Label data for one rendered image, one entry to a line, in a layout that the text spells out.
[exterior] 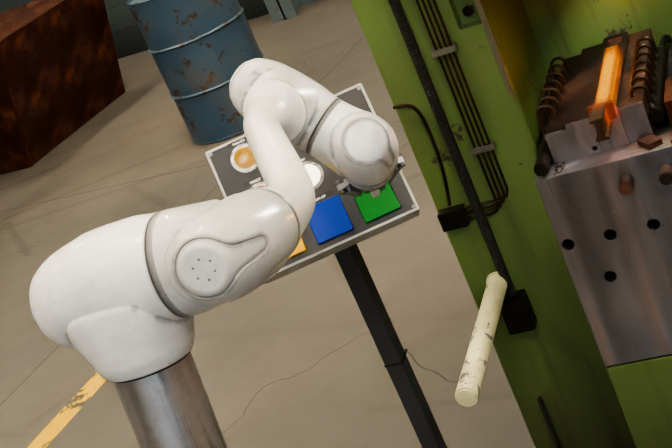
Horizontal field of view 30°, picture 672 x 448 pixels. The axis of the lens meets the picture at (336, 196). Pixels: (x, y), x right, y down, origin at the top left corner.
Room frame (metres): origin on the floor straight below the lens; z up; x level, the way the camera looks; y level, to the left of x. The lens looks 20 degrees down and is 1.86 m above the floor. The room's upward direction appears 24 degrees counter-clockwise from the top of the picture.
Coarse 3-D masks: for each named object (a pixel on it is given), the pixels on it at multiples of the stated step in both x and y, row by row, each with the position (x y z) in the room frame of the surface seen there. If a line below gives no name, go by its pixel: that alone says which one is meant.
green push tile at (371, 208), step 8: (384, 192) 2.26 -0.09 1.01; (392, 192) 2.26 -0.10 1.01; (360, 200) 2.27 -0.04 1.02; (368, 200) 2.26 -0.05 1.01; (376, 200) 2.26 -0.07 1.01; (384, 200) 2.26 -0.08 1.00; (392, 200) 2.25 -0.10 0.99; (360, 208) 2.26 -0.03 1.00; (368, 208) 2.25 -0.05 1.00; (376, 208) 2.25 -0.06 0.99; (384, 208) 2.25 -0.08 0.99; (392, 208) 2.25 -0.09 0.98; (368, 216) 2.25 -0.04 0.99; (376, 216) 2.24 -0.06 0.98
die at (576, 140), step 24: (600, 48) 2.60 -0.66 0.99; (624, 48) 2.50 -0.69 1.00; (648, 48) 2.47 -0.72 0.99; (576, 72) 2.54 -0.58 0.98; (600, 72) 2.43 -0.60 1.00; (624, 72) 2.39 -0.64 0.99; (576, 96) 2.38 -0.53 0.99; (624, 96) 2.26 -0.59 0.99; (552, 120) 2.34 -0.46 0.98; (576, 120) 2.26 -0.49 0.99; (624, 120) 2.22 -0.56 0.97; (648, 120) 2.20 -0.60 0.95; (552, 144) 2.28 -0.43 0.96; (576, 144) 2.26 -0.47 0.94; (600, 144) 2.24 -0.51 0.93; (624, 144) 2.22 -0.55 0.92
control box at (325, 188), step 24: (336, 96) 2.38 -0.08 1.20; (360, 96) 2.37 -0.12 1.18; (240, 144) 2.37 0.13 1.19; (216, 168) 2.36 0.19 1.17; (240, 168) 2.35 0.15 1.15; (240, 192) 2.33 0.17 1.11; (336, 192) 2.29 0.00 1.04; (408, 192) 2.26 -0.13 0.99; (360, 216) 2.26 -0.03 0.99; (384, 216) 2.25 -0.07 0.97; (408, 216) 2.26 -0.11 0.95; (312, 240) 2.25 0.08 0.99; (336, 240) 2.25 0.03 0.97; (360, 240) 2.29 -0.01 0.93; (288, 264) 2.24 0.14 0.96
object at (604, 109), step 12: (612, 48) 2.51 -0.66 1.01; (612, 60) 2.44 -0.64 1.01; (612, 72) 2.37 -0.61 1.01; (600, 84) 2.34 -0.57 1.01; (612, 84) 2.32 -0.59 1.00; (600, 96) 2.27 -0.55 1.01; (612, 96) 2.28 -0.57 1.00; (588, 108) 2.23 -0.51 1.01; (600, 108) 2.19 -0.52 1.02; (612, 108) 2.21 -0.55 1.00; (600, 120) 2.14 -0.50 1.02; (600, 132) 2.14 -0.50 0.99
